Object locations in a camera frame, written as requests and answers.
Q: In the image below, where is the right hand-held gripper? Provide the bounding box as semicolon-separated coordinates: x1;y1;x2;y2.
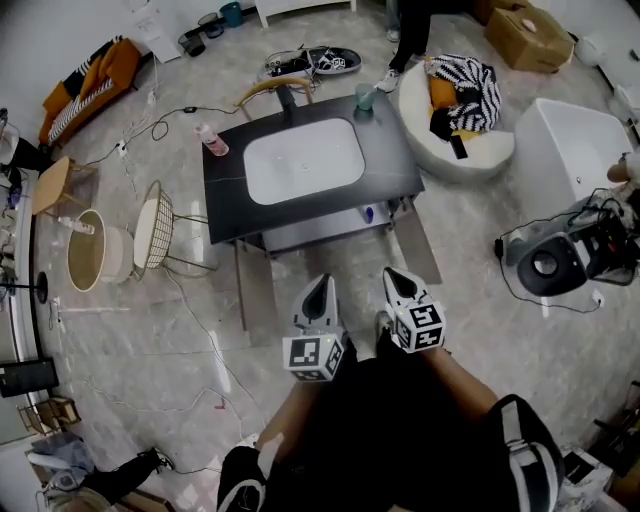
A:
382;267;447;355

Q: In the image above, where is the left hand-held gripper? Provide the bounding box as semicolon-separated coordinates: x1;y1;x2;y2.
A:
282;273;347;384

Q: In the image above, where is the pink spray bottle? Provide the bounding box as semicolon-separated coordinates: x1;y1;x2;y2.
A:
193;123;231;158

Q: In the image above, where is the teal cup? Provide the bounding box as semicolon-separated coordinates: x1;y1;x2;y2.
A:
354;82;378;113

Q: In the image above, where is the person's right forearm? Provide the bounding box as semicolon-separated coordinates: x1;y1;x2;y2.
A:
424;346;502;427

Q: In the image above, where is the person's left forearm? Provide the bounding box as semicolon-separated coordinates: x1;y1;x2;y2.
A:
258;382;327;452

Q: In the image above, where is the white sink basin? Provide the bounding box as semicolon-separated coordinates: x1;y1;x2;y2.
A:
242;116;367;207

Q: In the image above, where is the person's shoe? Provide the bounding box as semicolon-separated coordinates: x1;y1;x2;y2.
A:
374;309;397;352

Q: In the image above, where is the grey cabinet door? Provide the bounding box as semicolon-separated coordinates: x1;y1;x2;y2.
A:
233;238;279;333
386;196;444;287

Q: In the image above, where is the person's black clothing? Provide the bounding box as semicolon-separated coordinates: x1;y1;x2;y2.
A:
216;329;567;512

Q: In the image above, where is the white round beanbag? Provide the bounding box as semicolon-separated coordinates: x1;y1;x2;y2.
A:
397;59;517;183

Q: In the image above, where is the black faucet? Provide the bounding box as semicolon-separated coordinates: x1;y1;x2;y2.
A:
275;84;302;127

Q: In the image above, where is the orange cushion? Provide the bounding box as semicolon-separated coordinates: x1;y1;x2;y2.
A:
428;74;462;112

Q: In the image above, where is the black white striped cloth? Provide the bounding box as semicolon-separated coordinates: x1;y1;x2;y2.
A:
424;53;503;134

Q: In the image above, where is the white bathtub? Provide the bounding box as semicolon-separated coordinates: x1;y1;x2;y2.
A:
513;97;637;224

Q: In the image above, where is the wooden chair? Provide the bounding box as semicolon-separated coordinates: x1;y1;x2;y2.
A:
234;76;315;122

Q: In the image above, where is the round beige basket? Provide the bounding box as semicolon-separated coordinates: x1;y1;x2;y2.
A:
66;208;136;294

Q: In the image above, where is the black oval tray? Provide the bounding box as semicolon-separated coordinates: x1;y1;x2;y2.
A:
306;45;363;77

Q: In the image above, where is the black lamp base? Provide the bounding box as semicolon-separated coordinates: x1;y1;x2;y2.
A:
0;270;50;306

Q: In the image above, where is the large cardboard box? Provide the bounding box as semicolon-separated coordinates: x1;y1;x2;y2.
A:
483;5;576;75

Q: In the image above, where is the wooden crate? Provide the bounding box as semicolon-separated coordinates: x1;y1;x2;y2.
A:
16;395;83;437

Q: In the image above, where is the black mesh bin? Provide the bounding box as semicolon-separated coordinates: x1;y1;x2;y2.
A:
177;31;208;58
197;11;226;41

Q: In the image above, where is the small wooden table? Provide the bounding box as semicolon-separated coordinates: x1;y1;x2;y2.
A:
31;155;99;218

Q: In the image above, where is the small cardboard box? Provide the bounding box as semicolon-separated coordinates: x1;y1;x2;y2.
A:
471;0;532;26

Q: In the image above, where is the black flat monitor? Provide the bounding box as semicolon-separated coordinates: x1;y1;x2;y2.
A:
0;356;61;400

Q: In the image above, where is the white drawer cabinet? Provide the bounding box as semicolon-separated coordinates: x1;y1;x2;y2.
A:
253;0;359;29

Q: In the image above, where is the teal waste bin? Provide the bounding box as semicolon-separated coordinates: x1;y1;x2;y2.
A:
219;1;245;29

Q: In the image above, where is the striped sofa cushion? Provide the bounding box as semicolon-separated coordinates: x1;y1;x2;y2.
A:
46;77;116;144

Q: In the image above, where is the white paper sheet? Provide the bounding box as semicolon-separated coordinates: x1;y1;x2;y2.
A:
131;14;182;64

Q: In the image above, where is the orange sofa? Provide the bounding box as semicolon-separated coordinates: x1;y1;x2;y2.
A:
38;35;144;148

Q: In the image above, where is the white floor cable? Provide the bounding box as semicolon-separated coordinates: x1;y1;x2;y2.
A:
163;267;267;442

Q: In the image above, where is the black floor cable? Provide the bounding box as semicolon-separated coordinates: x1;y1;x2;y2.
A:
493;212;604;316

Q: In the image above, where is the grey backpack recording rig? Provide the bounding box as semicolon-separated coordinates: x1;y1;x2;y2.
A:
515;189;640;302

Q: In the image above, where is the gold wire side table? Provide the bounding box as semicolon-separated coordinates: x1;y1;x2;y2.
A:
131;179;220;282

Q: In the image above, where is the black thin cable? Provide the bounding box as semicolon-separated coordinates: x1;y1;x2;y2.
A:
81;104;239;169

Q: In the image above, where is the white power strip with cables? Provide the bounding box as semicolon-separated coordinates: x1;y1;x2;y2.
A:
261;48;315;82

